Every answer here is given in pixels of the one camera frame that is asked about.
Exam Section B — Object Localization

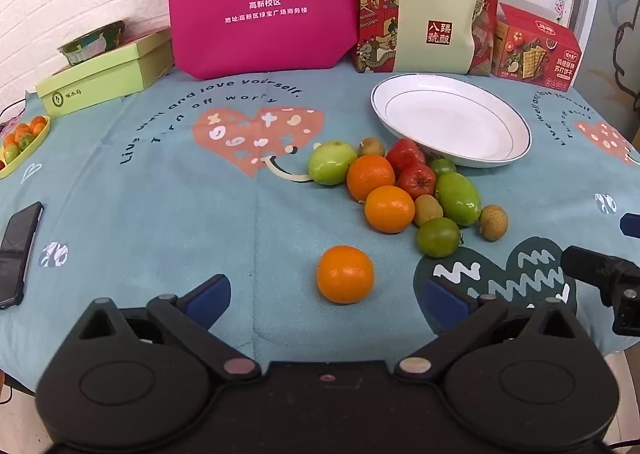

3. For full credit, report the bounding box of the green box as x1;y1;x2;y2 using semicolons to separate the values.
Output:
35;30;175;118

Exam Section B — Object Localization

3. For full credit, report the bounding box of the red green patterned gift bag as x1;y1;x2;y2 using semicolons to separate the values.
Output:
353;0;501;78

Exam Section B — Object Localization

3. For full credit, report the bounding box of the red cracker box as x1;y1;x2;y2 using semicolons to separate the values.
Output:
491;3;582;93

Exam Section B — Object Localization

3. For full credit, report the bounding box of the brown kiwi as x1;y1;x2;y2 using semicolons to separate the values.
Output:
413;194;444;228
358;137;386;159

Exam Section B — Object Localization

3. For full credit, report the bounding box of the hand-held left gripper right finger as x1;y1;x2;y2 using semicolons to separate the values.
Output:
394;278;588;381

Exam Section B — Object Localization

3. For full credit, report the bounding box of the black cable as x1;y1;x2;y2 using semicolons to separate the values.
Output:
0;91;38;119

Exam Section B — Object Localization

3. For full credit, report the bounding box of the red fruit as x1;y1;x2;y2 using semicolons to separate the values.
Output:
385;138;427;174
397;163;437;200

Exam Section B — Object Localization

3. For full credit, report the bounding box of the large oval green jujube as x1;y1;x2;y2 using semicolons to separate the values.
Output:
435;172;482;227

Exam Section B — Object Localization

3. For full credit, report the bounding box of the round green jujube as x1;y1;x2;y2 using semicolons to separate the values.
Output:
307;141;358;186

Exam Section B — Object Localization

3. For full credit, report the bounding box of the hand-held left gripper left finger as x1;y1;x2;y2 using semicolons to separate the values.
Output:
75;274;262;381

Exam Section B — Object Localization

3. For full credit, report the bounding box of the tan longan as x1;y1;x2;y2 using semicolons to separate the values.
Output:
479;204;509;238

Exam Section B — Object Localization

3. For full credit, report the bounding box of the white cabinet with cartoon drawing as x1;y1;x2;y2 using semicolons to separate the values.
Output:
565;0;640;155

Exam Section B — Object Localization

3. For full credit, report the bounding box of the printed blue tablecloth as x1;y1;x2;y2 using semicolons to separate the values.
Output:
0;65;640;381

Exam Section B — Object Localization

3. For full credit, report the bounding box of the orange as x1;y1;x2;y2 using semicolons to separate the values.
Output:
364;185;416;235
316;245;376;305
346;154;396;202

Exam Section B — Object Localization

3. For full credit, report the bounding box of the green lime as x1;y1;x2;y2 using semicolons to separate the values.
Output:
417;217;462;258

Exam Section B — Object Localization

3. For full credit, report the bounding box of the yellow-green tray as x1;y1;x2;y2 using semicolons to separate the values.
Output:
0;115;51;180

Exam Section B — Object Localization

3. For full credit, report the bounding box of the black smartphone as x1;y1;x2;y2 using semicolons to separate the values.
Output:
0;201;45;310

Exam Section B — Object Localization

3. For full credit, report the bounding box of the green patterned bowl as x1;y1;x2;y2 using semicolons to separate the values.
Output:
57;20;126;66

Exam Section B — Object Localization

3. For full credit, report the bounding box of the pink tote bag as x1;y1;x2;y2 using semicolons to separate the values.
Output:
166;0;359;81

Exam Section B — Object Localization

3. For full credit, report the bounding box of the white plate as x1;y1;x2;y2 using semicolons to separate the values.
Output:
370;73;532;169

